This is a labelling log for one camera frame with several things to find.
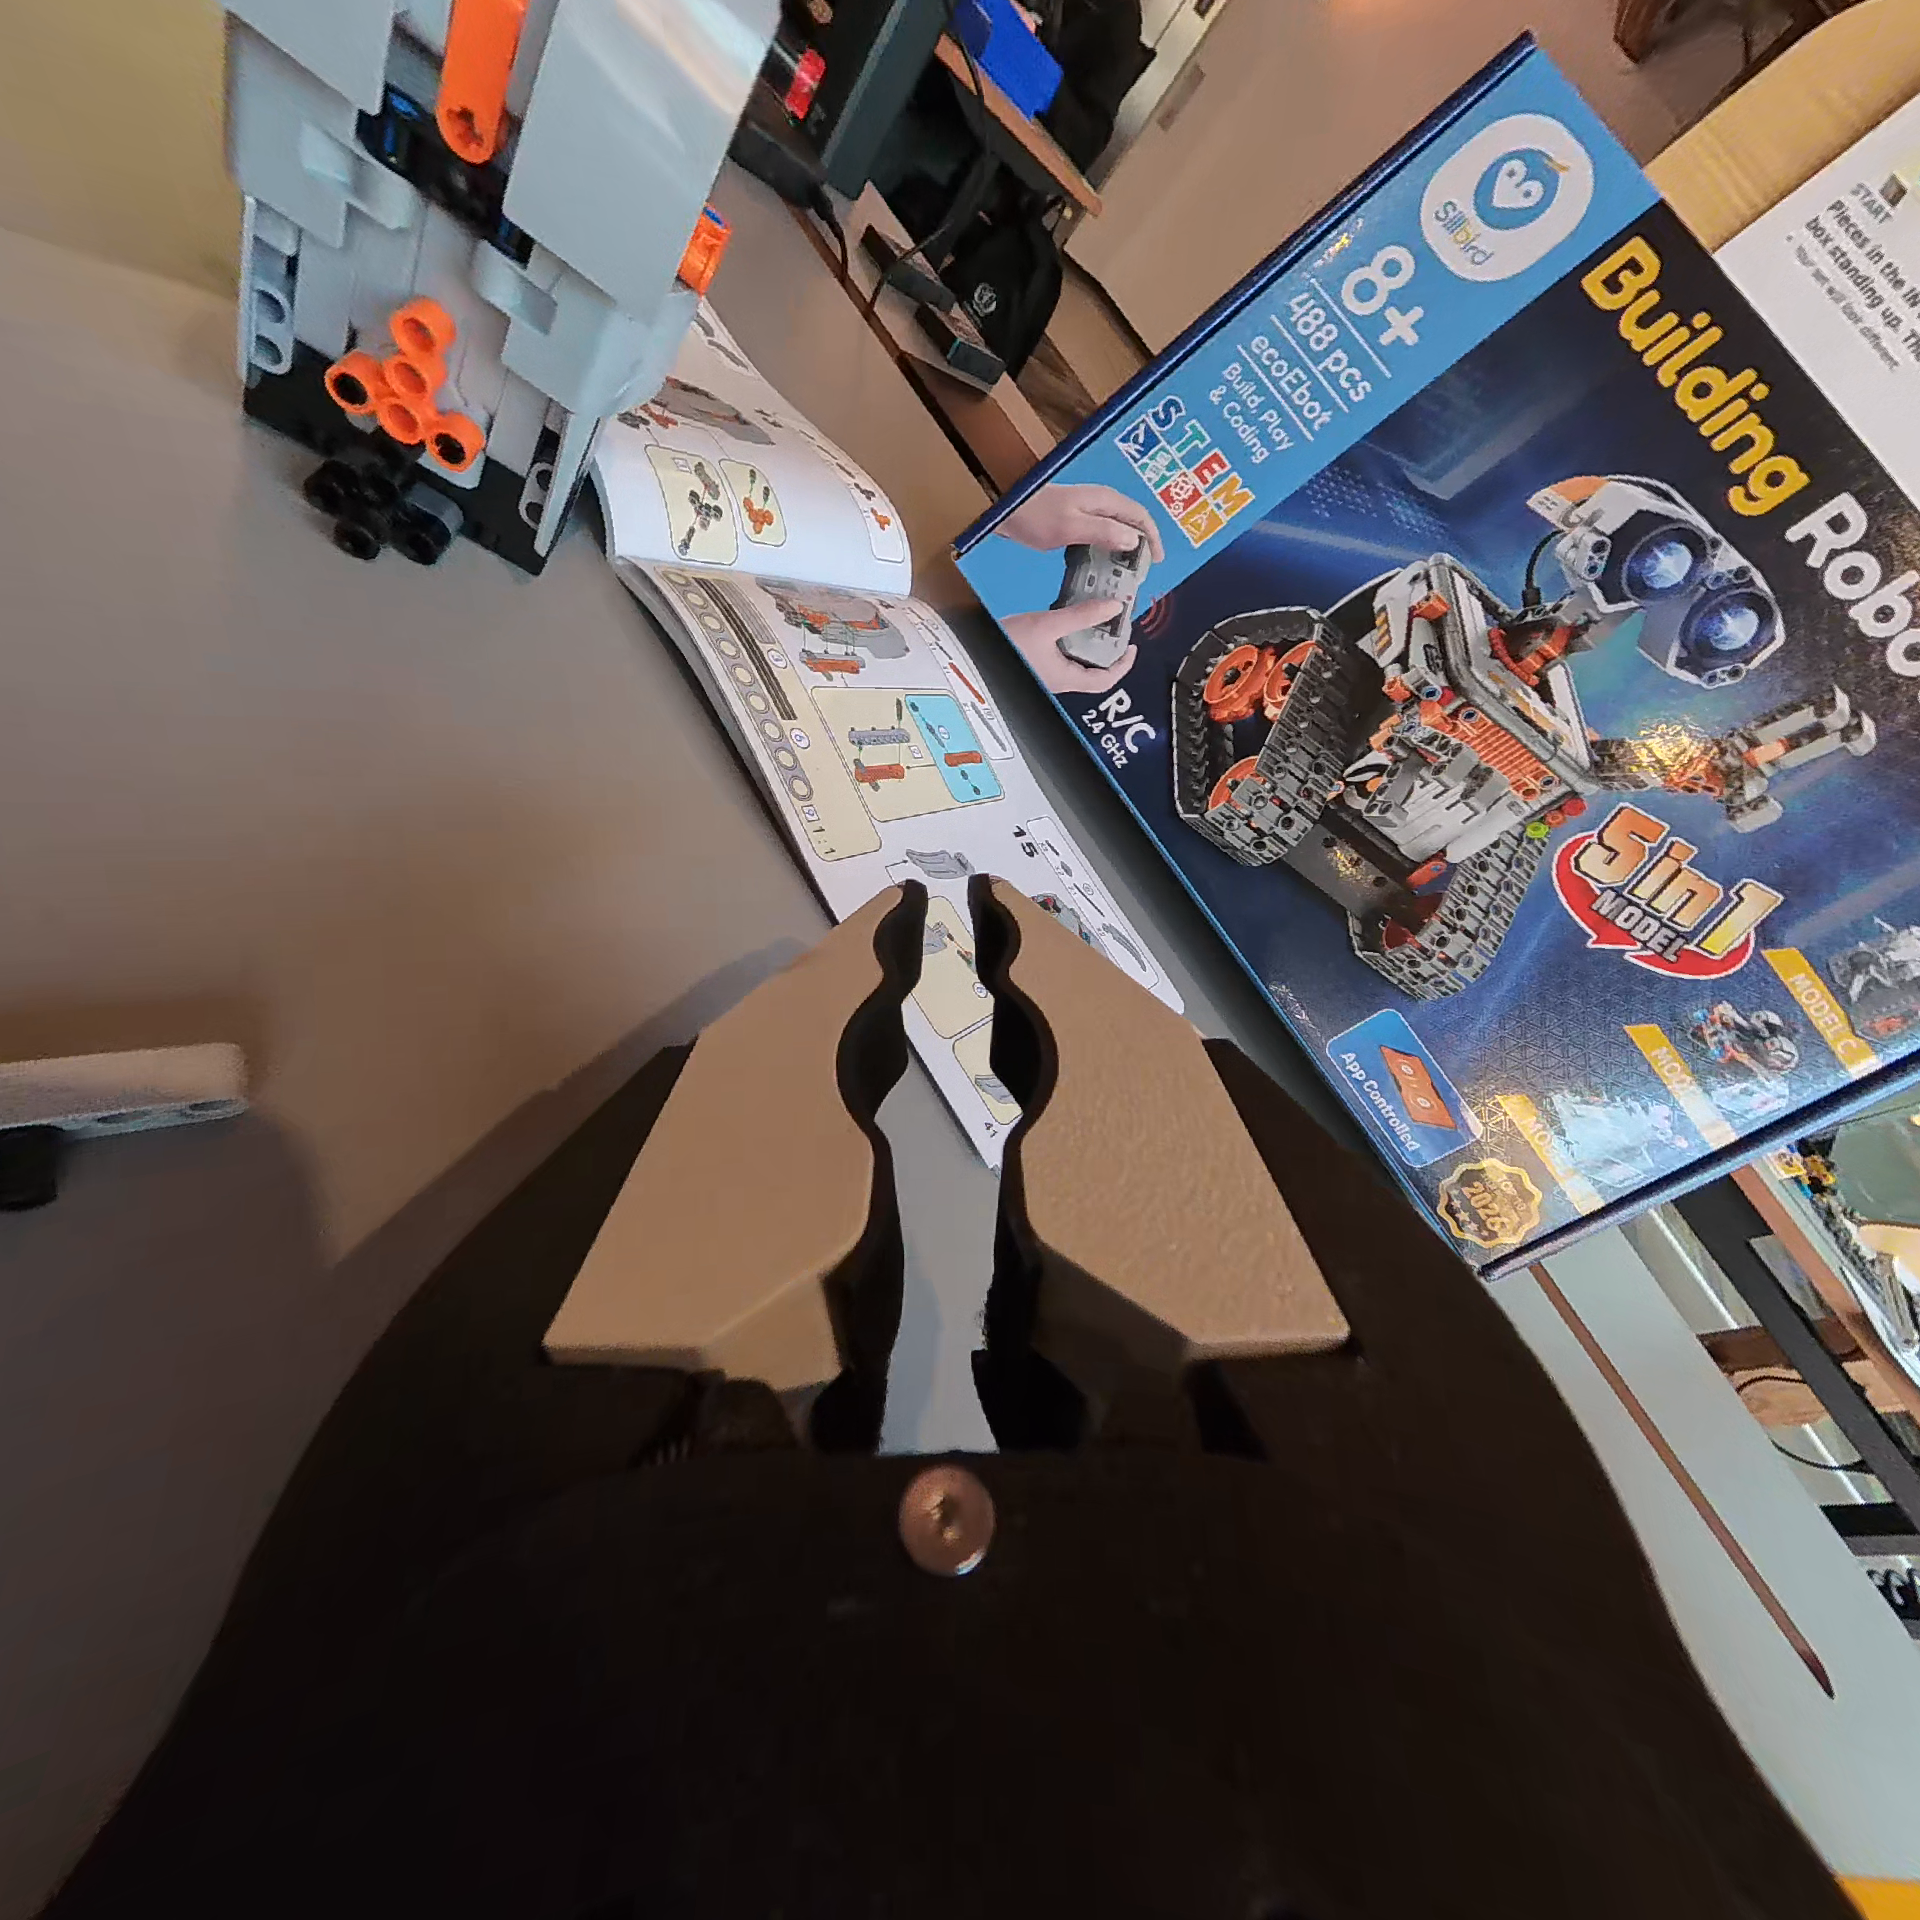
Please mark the black power strip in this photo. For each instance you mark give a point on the black power strip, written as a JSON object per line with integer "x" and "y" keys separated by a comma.
{"x": 943, "y": 329}

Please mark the open instruction booklet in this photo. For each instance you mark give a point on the open instruction booklet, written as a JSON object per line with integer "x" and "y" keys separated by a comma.
{"x": 841, "y": 706}

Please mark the black metal desk leg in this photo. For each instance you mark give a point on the black metal desk leg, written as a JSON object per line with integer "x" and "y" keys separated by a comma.
{"x": 1817, "y": 1368}

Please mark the black backpack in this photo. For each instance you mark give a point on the black backpack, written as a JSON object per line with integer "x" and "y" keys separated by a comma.
{"x": 997, "y": 288}

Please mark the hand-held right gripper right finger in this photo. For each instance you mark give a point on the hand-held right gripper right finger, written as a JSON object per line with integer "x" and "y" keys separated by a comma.
{"x": 1183, "y": 1183}

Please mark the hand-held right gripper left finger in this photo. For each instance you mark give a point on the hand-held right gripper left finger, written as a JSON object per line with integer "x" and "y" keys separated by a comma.
{"x": 723, "y": 1183}

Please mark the background wooden table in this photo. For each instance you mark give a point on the background wooden table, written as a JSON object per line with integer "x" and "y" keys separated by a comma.
{"x": 1048, "y": 157}

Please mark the blue storage bin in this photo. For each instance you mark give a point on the blue storage bin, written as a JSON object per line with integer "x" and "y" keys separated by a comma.
{"x": 1013, "y": 55}

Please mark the grey toy beam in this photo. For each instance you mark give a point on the grey toy beam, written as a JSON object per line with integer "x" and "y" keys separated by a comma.
{"x": 122, "y": 1089}

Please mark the dark grey cabinet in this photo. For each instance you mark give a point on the dark grey cabinet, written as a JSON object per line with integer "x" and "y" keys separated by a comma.
{"x": 880, "y": 95}

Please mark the white instruction sheet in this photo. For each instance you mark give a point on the white instruction sheet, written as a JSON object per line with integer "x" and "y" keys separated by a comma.
{"x": 1841, "y": 283}

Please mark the grey toy robot model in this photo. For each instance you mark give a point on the grey toy robot model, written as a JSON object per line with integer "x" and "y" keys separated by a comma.
{"x": 604, "y": 150}

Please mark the blue toy robot box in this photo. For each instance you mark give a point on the blue toy robot box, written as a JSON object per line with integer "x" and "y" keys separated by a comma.
{"x": 1500, "y": 603}

